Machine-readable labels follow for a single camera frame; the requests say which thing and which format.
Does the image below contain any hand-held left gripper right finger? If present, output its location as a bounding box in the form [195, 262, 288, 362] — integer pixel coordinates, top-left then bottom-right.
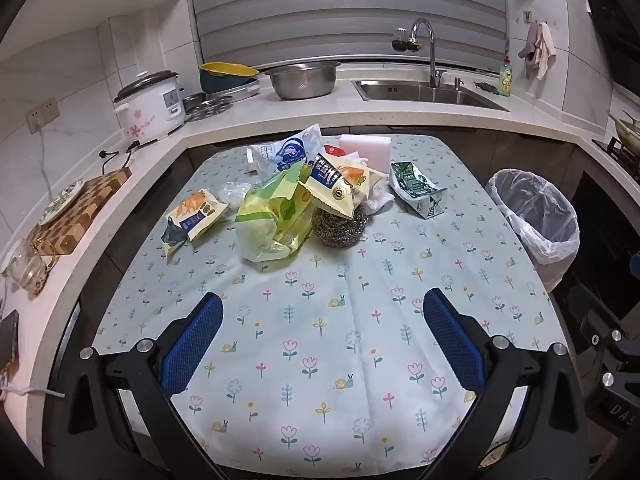
[420, 287, 588, 480]

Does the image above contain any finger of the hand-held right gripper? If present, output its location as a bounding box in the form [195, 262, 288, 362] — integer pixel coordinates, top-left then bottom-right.
[575, 285, 630, 351]

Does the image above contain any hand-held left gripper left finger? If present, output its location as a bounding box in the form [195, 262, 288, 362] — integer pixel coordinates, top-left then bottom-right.
[67, 291, 226, 480]

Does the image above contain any trash bin with white liner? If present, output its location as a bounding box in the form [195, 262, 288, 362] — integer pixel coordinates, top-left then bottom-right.
[484, 169, 581, 293]

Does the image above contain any blue white plastic bag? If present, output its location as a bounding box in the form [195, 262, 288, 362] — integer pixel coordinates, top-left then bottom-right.
[250, 124, 323, 181]

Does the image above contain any built-in black oven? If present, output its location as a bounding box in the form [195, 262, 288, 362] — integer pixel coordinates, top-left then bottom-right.
[570, 170, 640, 291]

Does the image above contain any yellow blue snack packet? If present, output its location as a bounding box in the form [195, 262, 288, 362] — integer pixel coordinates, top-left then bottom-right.
[302, 152, 383, 221]
[161, 188, 230, 261]

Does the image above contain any floral tablecloth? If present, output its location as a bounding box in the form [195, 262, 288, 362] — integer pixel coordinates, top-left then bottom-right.
[92, 135, 571, 480]

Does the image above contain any yellow green plastic bag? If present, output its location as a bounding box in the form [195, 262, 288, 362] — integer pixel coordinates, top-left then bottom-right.
[235, 162, 321, 263]

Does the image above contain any clear crumpled plastic wrap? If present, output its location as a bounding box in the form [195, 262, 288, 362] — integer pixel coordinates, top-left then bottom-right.
[217, 181, 251, 208]

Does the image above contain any steel wool scourer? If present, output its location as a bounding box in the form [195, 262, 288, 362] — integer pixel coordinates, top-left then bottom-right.
[311, 200, 368, 248]

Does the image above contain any white crumpled tissue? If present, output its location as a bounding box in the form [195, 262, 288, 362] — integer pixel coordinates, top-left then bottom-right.
[360, 180, 396, 216]

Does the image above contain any green crumpled packet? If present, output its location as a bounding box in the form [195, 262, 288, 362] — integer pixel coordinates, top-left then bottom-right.
[389, 160, 448, 220]

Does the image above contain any black gas stove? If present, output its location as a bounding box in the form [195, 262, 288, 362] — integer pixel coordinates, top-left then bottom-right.
[592, 137, 640, 181]

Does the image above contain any checkered wooden chopping board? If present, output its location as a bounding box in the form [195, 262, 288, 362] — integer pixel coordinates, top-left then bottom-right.
[27, 167, 133, 256]

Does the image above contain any pan with glass lid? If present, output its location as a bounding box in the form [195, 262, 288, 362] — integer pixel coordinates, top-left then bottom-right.
[607, 110, 640, 148]

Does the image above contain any black flat device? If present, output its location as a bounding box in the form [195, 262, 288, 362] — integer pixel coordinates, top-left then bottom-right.
[0, 310, 21, 376]

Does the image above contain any glass pitcher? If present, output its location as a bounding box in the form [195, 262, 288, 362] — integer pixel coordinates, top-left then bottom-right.
[0, 237, 56, 296]

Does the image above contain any patterned ceramic plate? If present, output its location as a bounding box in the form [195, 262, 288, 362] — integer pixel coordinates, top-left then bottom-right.
[37, 180, 86, 226]

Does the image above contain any white sponge block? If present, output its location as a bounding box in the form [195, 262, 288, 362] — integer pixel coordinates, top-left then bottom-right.
[340, 134, 392, 173]

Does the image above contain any round metal steamer rack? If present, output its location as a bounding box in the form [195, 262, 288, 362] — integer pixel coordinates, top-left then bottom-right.
[182, 99, 233, 122]

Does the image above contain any white floral rice cooker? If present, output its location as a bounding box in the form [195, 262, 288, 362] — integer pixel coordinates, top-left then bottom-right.
[112, 71, 187, 143]

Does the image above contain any stainless steel sink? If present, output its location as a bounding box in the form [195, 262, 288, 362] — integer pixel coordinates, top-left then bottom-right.
[351, 78, 511, 112]

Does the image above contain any green dish soap bottle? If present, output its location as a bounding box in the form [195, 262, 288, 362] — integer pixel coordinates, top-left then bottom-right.
[498, 55, 516, 98]

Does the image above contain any yellow blue plastic basin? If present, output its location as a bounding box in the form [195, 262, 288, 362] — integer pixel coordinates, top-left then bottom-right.
[199, 62, 261, 95]

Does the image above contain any cream hanging cloth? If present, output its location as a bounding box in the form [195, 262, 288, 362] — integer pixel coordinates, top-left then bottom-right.
[530, 22, 557, 81]

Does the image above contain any stainless steel bowl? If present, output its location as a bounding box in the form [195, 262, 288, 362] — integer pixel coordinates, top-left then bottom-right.
[264, 60, 342, 100]

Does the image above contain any black range hood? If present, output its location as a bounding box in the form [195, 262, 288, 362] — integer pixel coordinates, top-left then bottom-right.
[582, 0, 640, 68]

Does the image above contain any chrome kitchen faucet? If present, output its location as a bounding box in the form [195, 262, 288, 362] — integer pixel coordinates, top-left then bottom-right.
[392, 17, 448, 88]

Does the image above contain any grey striped window blind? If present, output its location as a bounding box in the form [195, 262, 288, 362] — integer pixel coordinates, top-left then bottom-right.
[187, 0, 508, 68]

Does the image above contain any white cable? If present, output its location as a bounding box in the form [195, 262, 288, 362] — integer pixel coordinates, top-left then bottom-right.
[0, 379, 66, 402]

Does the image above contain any black power plug cable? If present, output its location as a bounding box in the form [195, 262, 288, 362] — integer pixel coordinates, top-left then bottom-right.
[97, 141, 142, 172]

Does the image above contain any wide wall socket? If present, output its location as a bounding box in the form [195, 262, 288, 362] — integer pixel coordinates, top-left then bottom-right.
[26, 97, 60, 135]

